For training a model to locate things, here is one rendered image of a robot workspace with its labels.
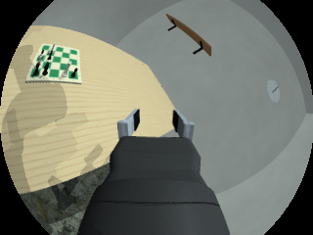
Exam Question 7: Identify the green and white chessboard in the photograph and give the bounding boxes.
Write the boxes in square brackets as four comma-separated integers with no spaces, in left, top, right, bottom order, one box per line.
[25,44,82,84]

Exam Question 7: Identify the white chess queen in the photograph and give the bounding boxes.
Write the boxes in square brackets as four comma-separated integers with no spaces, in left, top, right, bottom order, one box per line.
[62,62,71,77]

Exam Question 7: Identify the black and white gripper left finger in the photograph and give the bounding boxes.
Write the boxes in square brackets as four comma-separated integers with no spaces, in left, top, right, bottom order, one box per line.
[117,109,140,139]

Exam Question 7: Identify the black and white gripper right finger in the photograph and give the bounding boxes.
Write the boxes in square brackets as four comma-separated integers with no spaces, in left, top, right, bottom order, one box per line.
[172,110,195,142]

